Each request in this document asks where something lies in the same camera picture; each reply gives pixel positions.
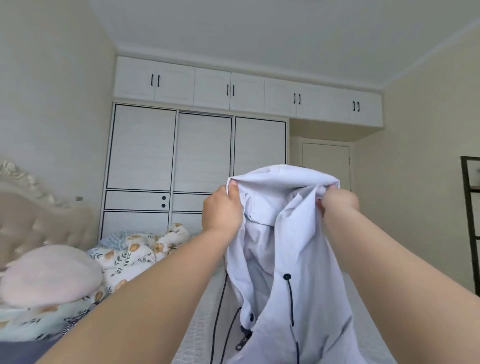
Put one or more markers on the person's left hand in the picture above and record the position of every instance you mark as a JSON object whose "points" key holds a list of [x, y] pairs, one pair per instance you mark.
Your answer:
{"points": [[223, 211]]}

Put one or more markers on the person's right hand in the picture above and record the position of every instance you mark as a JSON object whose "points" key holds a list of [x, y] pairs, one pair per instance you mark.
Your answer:
{"points": [[339, 204]]}

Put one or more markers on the light blue hooded jacket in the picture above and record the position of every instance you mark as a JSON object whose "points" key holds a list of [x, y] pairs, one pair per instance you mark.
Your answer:
{"points": [[285, 277]]}

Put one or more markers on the bed with grey patterned sheet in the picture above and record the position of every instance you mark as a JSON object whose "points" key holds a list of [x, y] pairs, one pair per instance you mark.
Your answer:
{"points": [[202, 330]]}

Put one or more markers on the grey printed t-shirt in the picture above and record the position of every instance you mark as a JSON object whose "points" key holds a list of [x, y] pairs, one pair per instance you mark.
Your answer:
{"points": [[22, 352]]}

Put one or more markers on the person's right forearm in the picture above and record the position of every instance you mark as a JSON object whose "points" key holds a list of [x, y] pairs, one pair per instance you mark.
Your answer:
{"points": [[405, 292]]}

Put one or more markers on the person's left forearm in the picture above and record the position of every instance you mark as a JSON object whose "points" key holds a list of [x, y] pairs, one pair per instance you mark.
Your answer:
{"points": [[135, 307]]}

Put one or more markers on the white door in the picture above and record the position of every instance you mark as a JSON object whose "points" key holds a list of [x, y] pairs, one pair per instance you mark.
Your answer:
{"points": [[326, 161]]}

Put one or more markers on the white wardrobe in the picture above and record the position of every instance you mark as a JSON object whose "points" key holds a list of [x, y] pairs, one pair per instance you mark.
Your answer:
{"points": [[172, 157]]}

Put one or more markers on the floral quilt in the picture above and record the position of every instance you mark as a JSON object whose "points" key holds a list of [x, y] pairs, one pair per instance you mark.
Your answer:
{"points": [[139, 259]]}

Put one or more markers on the white overhead cabinets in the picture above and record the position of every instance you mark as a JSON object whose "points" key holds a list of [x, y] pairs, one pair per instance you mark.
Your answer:
{"points": [[247, 90]]}

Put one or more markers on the black metal rack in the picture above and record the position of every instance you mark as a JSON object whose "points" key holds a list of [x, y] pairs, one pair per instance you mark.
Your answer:
{"points": [[472, 225]]}

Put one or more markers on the pink plush pillow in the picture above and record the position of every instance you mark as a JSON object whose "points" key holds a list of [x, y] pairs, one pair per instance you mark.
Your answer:
{"points": [[49, 274]]}

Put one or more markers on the beige tufted headboard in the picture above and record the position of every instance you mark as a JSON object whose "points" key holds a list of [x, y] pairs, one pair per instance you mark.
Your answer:
{"points": [[37, 217]]}

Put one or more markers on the floral pillow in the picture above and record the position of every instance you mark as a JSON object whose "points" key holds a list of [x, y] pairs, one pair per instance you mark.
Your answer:
{"points": [[45, 319]]}

